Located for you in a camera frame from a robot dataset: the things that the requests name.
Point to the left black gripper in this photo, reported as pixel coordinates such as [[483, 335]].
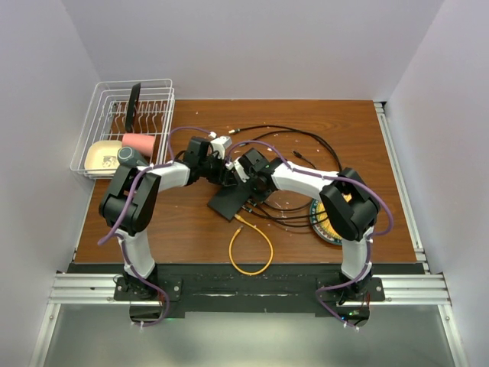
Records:
[[228, 177]]

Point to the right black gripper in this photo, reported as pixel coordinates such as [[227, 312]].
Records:
[[260, 196]]

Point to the black network switch box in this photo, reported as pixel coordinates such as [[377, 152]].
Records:
[[228, 200]]

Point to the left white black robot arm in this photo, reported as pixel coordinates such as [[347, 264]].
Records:
[[128, 203]]

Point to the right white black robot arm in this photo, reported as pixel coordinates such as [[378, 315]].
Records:
[[350, 206]]

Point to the round gold wafer plate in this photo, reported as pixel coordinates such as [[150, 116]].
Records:
[[321, 225]]

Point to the pink cup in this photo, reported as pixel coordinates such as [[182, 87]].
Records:
[[140, 142]]

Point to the dark teal cup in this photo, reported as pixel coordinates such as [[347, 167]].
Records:
[[130, 157]]

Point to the black tablet in rack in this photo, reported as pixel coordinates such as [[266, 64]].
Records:
[[132, 106]]

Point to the cream square plate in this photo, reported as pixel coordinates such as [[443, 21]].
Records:
[[102, 158]]

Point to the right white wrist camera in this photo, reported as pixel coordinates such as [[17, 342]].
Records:
[[237, 170]]

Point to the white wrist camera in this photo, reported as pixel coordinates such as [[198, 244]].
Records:
[[220, 144], [237, 170]]

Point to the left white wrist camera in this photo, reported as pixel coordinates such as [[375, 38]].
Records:
[[220, 144]]

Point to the white wire dish rack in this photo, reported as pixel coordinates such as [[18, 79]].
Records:
[[105, 118]]

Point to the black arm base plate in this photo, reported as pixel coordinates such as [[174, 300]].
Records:
[[175, 290]]

